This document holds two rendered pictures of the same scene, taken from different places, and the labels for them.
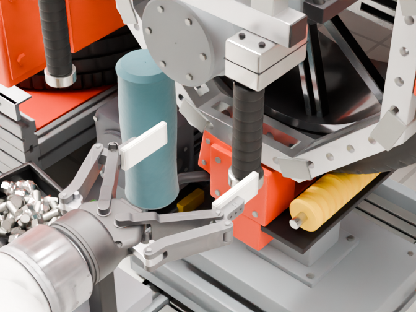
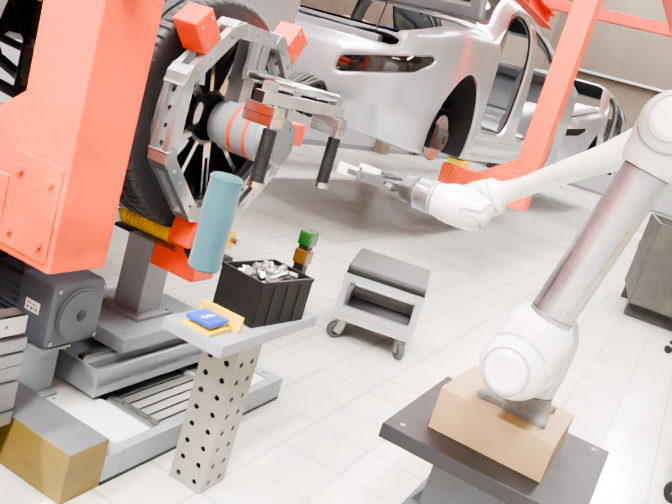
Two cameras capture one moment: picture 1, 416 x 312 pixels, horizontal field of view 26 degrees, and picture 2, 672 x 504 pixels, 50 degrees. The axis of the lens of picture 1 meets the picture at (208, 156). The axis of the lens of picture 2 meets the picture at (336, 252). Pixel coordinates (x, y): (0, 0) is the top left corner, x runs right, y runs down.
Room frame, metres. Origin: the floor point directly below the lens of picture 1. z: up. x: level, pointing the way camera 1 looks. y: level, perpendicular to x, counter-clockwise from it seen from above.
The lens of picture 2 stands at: (1.35, 1.97, 1.06)
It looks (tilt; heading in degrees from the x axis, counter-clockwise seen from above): 13 degrees down; 253
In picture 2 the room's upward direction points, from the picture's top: 17 degrees clockwise
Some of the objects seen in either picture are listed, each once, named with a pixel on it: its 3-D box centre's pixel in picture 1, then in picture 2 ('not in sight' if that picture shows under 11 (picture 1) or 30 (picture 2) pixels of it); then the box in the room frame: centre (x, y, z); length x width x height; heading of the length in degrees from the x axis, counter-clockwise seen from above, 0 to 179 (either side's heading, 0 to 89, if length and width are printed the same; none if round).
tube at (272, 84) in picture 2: not in sight; (263, 66); (1.10, 0.08, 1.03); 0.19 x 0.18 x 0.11; 139
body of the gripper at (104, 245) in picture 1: (100, 234); (401, 186); (0.66, 0.11, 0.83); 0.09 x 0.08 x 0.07; 139
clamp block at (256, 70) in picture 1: (266, 48); (329, 124); (0.87, -0.07, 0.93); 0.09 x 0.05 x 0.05; 139
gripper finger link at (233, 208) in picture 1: (232, 218); not in sight; (0.69, -0.03, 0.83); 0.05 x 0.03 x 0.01; 139
